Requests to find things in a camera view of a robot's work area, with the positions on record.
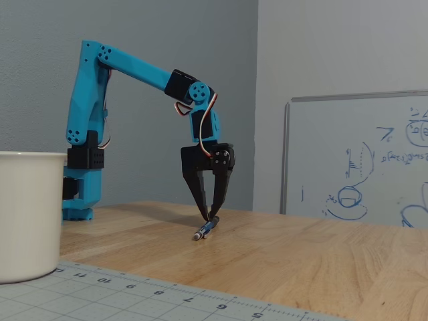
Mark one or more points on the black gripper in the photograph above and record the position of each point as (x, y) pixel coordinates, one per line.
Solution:
(194, 160)

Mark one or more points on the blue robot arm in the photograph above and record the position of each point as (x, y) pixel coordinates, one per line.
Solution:
(80, 100)

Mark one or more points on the blue grey pen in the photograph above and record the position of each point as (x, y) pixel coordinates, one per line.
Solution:
(201, 231)

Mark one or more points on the whiteboard with blue drawings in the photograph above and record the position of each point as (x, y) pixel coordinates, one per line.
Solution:
(321, 150)

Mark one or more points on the grey cutting mat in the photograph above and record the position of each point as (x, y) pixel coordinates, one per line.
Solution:
(100, 301)

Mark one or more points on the white cup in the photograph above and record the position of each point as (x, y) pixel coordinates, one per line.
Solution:
(26, 214)

